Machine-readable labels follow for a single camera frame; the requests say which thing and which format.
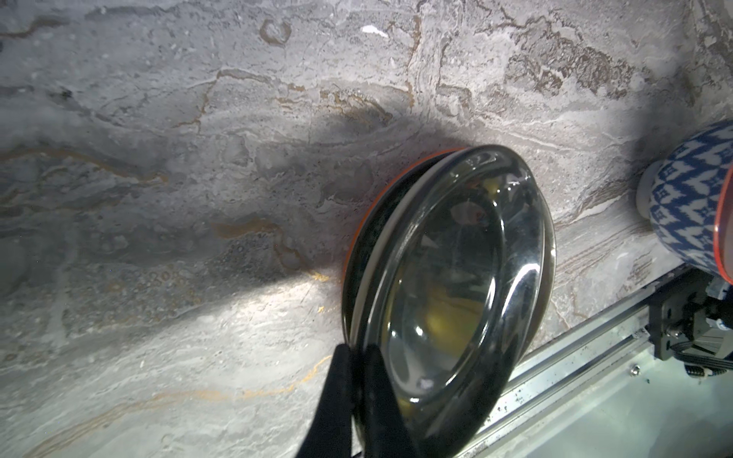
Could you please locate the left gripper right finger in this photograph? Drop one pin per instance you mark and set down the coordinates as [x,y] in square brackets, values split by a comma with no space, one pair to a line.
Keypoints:
[385,432]

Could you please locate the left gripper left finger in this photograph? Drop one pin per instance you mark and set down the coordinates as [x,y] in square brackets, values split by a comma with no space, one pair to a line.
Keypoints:
[330,434]

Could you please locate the black glossy plate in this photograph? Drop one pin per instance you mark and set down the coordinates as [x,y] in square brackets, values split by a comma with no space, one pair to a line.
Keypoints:
[450,278]

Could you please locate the orange plate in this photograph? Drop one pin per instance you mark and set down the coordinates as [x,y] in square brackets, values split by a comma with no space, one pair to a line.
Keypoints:
[406,172]

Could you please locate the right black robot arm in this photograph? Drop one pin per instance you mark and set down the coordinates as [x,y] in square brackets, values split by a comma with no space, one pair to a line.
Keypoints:
[690,321]

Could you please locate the blue white patterned bowl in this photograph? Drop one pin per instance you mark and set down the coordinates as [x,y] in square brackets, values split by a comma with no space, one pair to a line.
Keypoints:
[687,197]

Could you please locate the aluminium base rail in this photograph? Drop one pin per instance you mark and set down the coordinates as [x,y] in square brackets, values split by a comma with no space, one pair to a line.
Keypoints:
[598,391]

